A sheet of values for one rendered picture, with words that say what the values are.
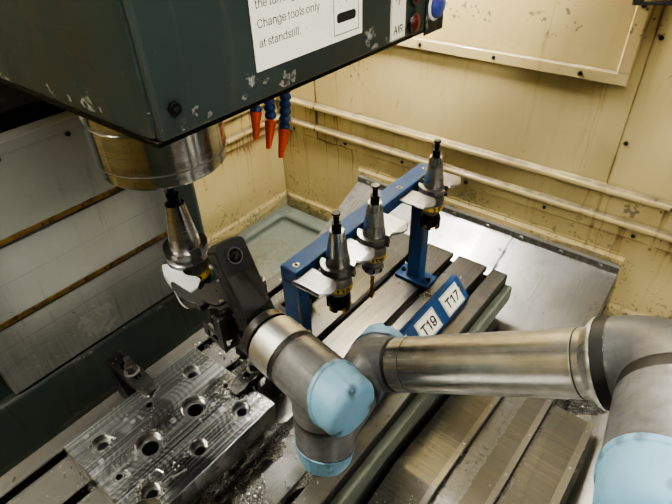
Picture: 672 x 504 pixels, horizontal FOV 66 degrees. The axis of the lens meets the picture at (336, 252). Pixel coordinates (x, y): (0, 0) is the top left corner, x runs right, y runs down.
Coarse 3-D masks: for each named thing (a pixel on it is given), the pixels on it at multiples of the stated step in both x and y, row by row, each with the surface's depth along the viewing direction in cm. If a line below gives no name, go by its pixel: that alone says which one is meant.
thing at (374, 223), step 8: (368, 200) 93; (368, 208) 93; (376, 208) 92; (368, 216) 93; (376, 216) 93; (368, 224) 94; (376, 224) 94; (384, 224) 95; (368, 232) 95; (376, 232) 95; (384, 232) 96
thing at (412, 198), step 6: (408, 192) 110; (414, 192) 110; (402, 198) 108; (408, 198) 108; (414, 198) 108; (420, 198) 108; (426, 198) 108; (432, 198) 108; (408, 204) 107; (414, 204) 106; (420, 204) 106; (426, 204) 106; (432, 204) 106
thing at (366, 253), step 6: (348, 240) 97; (354, 240) 97; (348, 246) 95; (354, 246) 95; (360, 246) 95; (366, 246) 95; (354, 252) 94; (360, 252) 94; (366, 252) 94; (372, 252) 94; (360, 258) 92; (366, 258) 92; (372, 258) 93
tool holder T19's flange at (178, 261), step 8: (200, 232) 76; (168, 248) 73; (200, 248) 72; (208, 248) 75; (168, 256) 72; (176, 256) 71; (184, 256) 71; (192, 256) 73; (200, 256) 74; (168, 264) 73; (176, 264) 73; (184, 264) 72; (192, 264) 73
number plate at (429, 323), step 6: (426, 312) 118; (432, 312) 119; (420, 318) 116; (426, 318) 117; (432, 318) 118; (438, 318) 119; (420, 324) 116; (426, 324) 117; (432, 324) 118; (438, 324) 119; (420, 330) 115; (426, 330) 116; (432, 330) 117
